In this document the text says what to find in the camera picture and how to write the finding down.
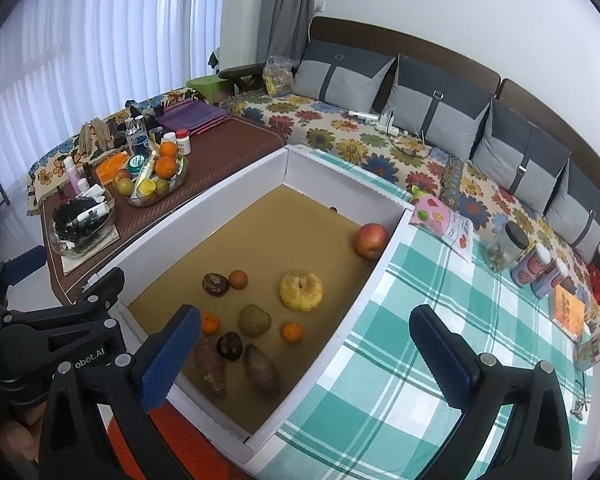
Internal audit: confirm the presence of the pink and white bottle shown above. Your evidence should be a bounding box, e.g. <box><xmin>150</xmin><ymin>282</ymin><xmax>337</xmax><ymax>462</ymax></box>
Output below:
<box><xmin>62</xmin><ymin>156</ymin><xmax>81</xmax><ymax>196</ymax></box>

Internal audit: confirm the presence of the person's orange clothing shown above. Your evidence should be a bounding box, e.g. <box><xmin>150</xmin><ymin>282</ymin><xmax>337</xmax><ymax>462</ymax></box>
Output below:
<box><xmin>105</xmin><ymin>402</ymin><xmax>231</xmax><ymax>480</ymax></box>

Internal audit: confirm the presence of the purple sweet potato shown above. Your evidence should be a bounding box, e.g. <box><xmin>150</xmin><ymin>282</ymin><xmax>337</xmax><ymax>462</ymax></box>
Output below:
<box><xmin>243</xmin><ymin>343</ymin><xmax>282</xmax><ymax>400</ymax></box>

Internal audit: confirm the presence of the green box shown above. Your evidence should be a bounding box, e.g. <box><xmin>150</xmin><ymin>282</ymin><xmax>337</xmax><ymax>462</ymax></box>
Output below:
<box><xmin>186</xmin><ymin>75</ymin><xmax>231</xmax><ymax>106</ymax></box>

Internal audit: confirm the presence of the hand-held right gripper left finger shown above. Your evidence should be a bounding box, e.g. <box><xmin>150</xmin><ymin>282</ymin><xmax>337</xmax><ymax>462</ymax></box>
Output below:
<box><xmin>39</xmin><ymin>304</ymin><xmax>203</xmax><ymax>480</ymax></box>

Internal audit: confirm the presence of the green checkered tablecloth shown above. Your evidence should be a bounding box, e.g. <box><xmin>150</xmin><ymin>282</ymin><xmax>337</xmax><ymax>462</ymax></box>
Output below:
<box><xmin>270</xmin><ymin>147</ymin><xmax>593</xmax><ymax>480</ymax></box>

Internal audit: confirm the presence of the grey sofa pillow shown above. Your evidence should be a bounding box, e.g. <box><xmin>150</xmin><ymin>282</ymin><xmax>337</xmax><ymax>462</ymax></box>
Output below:
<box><xmin>291</xmin><ymin>39</ymin><xmax>397</xmax><ymax>111</ymax></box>
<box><xmin>382</xmin><ymin>54</ymin><xmax>496</xmax><ymax>161</ymax></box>
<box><xmin>544</xmin><ymin>157</ymin><xmax>600</xmax><ymax>263</ymax></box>
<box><xmin>472</xmin><ymin>97</ymin><xmax>571</xmax><ymax>211</ymax></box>

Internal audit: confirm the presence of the brown wooden sofa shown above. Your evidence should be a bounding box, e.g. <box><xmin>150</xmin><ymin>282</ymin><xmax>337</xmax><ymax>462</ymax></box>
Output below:
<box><xmin>215</xmin><ymin>15</ymin><xmax>600</xmax><ymax>241</ymax></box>

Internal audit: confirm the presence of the clear jar with dark lid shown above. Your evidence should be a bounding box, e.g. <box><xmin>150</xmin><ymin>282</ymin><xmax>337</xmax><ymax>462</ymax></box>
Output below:
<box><xmin>482</xmin><ymin>221</ymin><xmax>530</xmax><ymax>273</ymax></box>

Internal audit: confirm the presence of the black charging cable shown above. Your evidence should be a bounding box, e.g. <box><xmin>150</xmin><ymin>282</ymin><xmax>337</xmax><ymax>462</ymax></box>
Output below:
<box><xmin>387</xmin><ymin>127</ymin><xmax>431</xmax><ymax>158</ymax></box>

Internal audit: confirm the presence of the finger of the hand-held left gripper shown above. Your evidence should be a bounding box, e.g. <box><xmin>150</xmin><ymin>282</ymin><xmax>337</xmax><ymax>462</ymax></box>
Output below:
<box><xmin>0</xmin><ymin>267</ymin><xmax>126</xmax><ymax>329</ymax></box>
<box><xmin>0</xmin><ymin>248</ymin><xmax>48</xmax><ymax>286</ymax></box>

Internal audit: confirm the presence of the clear jar with printed label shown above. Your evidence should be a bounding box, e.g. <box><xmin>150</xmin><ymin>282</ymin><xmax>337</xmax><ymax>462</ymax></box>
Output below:
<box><xmin>573</xmin><ymin>332</ymin><xmax>600</xmax><ymax>372</ymax></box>

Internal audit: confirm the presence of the glass fruit bowl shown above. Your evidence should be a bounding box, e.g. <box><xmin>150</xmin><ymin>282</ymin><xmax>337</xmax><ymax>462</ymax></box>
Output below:
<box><xmin>114</xmin><ymin>152</ymin><xmax>188</xmax><ymax>208</ymax></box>

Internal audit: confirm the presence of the dark brown round fruit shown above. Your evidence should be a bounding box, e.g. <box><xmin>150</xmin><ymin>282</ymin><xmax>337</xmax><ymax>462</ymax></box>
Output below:
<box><xmin>216</xmin><ymin>332</ymin><xmax>244</xmax><ymax>362</ymax></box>
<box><xmin>202</xmin><ymin>273</ymin><xmax>230</xmax><ymax>298</ymax></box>

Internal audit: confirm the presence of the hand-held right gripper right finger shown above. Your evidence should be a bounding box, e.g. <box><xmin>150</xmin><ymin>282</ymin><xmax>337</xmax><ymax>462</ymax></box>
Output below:
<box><xmin>409</xmin><ymin>304</ymin><xmax>573</xmax><ymax>480</ymax></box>

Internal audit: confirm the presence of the brown coffee table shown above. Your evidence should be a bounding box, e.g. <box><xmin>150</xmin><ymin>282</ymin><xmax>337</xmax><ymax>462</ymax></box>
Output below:
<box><xmin>40</xmin><ymin>114</ymin><xmax>287</xmax><ymax>306</ymax></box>

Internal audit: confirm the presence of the orange book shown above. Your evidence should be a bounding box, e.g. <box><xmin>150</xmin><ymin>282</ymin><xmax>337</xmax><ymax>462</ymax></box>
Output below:
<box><xmin>549</xmin><ymin>285</ymin><xmax>588</xmax><ymax>343</ymax></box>

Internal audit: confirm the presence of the green-brown orange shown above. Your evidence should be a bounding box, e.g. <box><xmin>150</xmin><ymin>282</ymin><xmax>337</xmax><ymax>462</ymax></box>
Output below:
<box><xmin>238</xmin><ymin>304</ymin><xmax>272</xmax><ymax>338</ymax></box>

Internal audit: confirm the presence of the floral sofa cover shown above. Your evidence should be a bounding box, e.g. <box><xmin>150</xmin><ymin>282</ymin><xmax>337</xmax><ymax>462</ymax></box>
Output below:
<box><xmin>25</xmin><ymin>85</ymin><xmax>600</xmax><ymax>341</ymax></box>

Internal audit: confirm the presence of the white sheer curtain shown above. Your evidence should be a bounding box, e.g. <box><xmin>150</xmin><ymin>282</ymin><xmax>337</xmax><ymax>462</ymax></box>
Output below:
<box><xmin>0</xmin><ymin>0</ymin><xmax>228</xmax><ymax>136</ymax></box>

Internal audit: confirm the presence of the clear bag of snacks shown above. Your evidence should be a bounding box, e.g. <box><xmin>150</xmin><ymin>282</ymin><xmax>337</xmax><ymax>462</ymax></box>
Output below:
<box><xmin>262</xmin><ymin>55</ymin><xmax>296</xmax><ymax>97</ymax></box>

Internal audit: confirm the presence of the glass dish with dark items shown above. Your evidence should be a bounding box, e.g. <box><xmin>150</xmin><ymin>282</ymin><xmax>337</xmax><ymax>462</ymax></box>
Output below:
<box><xmin>49</xmin><ymin>195</ymin><xmax>121</xmax><ymax>260</ymax></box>

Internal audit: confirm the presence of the printed can with white lid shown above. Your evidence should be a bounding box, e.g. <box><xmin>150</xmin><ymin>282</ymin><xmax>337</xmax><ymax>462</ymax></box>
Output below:
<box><xmin>531</xmin><ymin>258</ymin><xmax>570</xmax><ymax>300</ymax></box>
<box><xmin>510</xmin><ymin>242</ymin><xmax>552</xmax><ymax>287</ymax></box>

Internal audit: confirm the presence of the grey curtain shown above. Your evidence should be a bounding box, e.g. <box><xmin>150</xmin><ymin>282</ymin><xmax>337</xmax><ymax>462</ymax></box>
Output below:
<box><xmin>267</xmin><ymin>0</ymin><xmax>321</xmax><ymax>68</ymax></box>

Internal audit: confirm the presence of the pink snack packet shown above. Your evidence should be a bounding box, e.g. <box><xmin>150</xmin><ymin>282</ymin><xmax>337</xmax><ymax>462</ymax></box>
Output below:
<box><xmin>411</xmin><ymin>196</ymin><xmax>476</xmax><ymax>263</ymax></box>

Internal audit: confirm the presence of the red apple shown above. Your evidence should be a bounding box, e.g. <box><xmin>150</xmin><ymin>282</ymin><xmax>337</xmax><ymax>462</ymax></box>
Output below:
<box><xmin>353</xmin><ymin>223</ymin><xmax>391</xmax><ymax>260</ymax></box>

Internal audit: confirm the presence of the purple folded cloth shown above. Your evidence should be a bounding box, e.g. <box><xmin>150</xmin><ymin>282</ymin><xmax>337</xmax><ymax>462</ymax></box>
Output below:
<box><xmin>156</xmin><ymin>100</ymin><xmax>230</xmax><ymax>137</ymax></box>

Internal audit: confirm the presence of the patterned pouch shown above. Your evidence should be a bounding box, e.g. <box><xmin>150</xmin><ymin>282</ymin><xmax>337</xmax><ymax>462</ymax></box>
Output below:
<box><xmin>439</xmin><ymin>156</ymin><xmax>463</xmax><ymax>208</ymax></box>

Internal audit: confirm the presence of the reddish sweet potato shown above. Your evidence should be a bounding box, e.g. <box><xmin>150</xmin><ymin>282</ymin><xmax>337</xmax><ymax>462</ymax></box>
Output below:
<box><xmin>192</xmin><ymin>336</ymin><xmax>227</xmax><ymax>401</ymax></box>

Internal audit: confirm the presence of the yellow apple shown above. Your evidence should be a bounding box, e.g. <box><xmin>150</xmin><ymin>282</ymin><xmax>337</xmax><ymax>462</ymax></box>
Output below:
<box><xmin>279</xmin><ymin>270</ymin><xmax>325</xmax><ymax>312</ymax></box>

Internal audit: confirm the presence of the white cardboard box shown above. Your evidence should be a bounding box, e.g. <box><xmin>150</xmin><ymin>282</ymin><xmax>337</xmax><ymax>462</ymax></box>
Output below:
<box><xmin>107</xmin><ymin>143</ymin><xmax>417</xmax><ymax>467</ymax></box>

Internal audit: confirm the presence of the orange packet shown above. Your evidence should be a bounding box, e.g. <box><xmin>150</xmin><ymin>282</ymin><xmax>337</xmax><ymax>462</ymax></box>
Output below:
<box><xmin>95</xmin><ymin>152</ymin><xmax>131</xmax><ymax>183</ymax></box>

